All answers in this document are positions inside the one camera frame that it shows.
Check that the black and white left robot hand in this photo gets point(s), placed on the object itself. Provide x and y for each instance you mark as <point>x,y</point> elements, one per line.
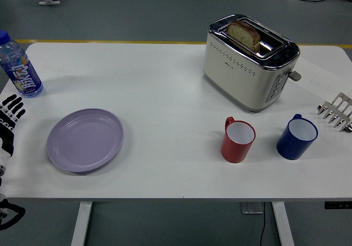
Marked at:
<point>8,127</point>

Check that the lavender round plate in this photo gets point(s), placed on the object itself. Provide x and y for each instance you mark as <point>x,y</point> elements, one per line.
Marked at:
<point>85,140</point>

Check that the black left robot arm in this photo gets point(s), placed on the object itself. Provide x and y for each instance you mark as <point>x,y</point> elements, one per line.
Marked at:
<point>12,213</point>

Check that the blue-labelled drink bottle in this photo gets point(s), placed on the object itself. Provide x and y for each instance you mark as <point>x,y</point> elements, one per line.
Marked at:
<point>23,72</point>

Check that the white table leg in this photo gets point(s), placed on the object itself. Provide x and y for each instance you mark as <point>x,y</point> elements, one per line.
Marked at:
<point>82,224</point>
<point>283,224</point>

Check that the red cup with white inside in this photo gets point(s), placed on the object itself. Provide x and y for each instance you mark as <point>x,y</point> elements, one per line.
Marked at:
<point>235,148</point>

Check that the cream and chrome toaster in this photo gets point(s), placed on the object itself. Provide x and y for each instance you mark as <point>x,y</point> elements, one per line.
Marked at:
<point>242,75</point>

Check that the slice of brown bread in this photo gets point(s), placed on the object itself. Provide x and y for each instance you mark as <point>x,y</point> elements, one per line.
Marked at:
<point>243,34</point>

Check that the blue cup with white inside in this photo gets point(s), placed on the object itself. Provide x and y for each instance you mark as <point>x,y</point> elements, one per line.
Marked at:
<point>292,147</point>

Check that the white paper sheet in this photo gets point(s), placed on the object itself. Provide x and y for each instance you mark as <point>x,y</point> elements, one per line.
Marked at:
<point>321,75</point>

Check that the silver metal toast rack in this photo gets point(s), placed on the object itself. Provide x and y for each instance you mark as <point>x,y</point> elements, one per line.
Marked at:
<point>338,111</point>

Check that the black table control panel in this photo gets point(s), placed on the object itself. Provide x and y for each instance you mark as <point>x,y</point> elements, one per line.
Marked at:
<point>338,205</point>

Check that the clear bracket under table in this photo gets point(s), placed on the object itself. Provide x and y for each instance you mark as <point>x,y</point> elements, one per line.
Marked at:
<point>251,208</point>

